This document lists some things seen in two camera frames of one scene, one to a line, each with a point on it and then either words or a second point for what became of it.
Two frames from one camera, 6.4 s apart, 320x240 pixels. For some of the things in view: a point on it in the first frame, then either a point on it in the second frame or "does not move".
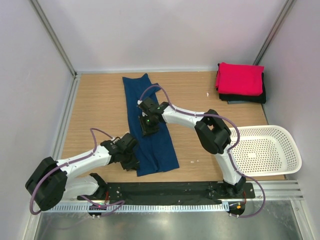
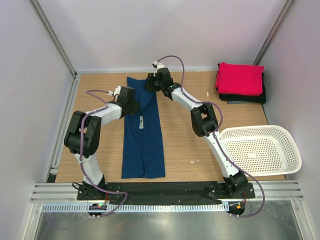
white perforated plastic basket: (265, 150) does not move
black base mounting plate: (173, 192) does not move
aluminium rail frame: (286, 190) does not move
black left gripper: (133, 165) -> (136, 108)
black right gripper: (146, 130) -> (149, 83)
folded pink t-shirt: (239, 79) does not move
